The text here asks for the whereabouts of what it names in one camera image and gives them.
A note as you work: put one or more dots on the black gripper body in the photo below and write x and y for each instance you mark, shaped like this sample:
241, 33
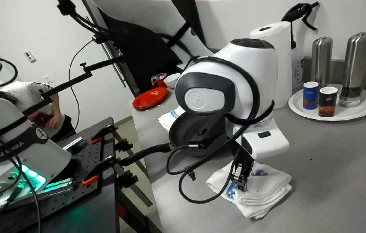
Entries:
243, 159

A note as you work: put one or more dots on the white towel with blue stripe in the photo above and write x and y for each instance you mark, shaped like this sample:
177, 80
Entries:
167, 119
264, 189

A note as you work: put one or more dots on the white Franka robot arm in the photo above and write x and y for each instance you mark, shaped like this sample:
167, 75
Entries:
251, 64

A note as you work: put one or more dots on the dark nonstick frying pan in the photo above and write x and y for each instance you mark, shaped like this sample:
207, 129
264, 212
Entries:
186, 130

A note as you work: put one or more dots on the white paper towel roll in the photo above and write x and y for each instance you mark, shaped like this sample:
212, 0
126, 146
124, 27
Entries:
283, 64

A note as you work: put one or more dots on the spice jar with blue label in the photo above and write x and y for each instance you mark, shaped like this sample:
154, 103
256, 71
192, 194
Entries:
311, 94

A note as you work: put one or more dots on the spice jar with dark label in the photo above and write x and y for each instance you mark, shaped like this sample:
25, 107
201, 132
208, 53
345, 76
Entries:
327, 101

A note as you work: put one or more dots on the small white cup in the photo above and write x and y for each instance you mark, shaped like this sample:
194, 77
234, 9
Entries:
172, 80

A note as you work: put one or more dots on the red plate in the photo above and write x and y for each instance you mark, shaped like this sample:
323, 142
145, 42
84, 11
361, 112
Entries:
148, 99

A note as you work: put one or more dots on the round white plate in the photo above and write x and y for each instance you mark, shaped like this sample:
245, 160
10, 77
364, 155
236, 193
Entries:
358, 112

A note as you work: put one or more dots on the short steel grinder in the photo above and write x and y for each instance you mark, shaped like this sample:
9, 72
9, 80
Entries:
321, 59

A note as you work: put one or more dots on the tall steel grinder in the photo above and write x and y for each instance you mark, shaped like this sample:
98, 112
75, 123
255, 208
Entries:
356, 66

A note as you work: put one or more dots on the spray bottle with black trigger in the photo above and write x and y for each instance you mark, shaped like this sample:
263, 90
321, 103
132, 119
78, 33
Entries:
299, 10

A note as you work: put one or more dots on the seated person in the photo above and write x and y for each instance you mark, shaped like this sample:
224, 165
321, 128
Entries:
54, 116

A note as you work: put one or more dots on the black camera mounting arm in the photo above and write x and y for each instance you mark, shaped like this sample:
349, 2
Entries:
88, 73

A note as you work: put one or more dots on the black stereo camera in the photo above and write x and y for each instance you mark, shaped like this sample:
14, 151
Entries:
106, 36

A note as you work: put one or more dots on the small wall fixture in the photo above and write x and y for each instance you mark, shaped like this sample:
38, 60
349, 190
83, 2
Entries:
30, 55

